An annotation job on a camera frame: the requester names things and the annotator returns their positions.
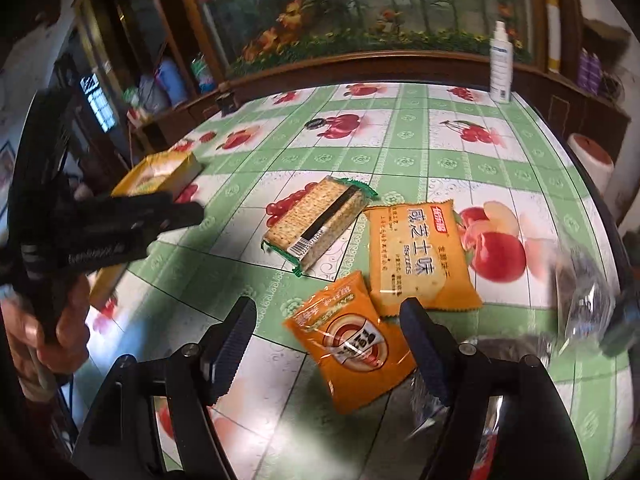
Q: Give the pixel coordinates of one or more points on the green-edged cracker packet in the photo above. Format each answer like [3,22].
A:
[320,220]

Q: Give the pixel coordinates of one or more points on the white spray bottle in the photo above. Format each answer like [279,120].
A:
[500,70]

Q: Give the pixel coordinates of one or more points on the large orange biscuit packet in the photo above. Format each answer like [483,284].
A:
[420,260]

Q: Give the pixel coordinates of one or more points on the yellow cardboard box tray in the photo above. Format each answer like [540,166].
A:
[155,172]

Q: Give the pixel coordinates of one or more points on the small orange snack packet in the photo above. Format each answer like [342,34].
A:
[350,345]

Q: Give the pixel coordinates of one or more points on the grey metal flashlight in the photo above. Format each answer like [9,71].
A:
[625,330]

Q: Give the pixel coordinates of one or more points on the white and yellow rolled mat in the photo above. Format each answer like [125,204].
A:
[551,15]

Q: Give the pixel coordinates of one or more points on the wooden sideboard cabinet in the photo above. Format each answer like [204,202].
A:
[170,120]

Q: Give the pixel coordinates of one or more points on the green and white bag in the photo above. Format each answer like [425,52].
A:
[131,99]

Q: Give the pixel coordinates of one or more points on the white roll with red end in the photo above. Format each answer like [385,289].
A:
[595,165]

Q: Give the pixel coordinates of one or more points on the clear plastic snack bag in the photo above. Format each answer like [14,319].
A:
[585,300]

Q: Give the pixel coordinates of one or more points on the blue thermos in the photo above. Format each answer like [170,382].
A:
[171,82]

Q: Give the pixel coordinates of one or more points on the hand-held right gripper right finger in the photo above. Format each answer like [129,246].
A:
[427,355]

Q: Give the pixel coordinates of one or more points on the green plastic bag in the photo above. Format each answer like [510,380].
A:
[202,72]

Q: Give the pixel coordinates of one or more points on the dark bottle cap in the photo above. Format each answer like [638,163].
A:
[316,124]

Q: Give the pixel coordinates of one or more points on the person's left hand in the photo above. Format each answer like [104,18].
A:
[70,330]

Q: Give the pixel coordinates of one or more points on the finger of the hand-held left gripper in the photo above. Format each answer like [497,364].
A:
[165,212]

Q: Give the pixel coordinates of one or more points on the glass flower display cabinet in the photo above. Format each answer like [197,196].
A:
[400,0]

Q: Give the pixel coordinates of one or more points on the green fruit-print tablecloth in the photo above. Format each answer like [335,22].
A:
[400,160]

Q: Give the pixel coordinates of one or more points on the purple bottle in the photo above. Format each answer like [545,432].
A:
[594,74]
[583,70]

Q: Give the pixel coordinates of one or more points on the small dark jar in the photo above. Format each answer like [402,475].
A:
[228,103]

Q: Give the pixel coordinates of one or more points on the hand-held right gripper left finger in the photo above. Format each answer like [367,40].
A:
[230,350]

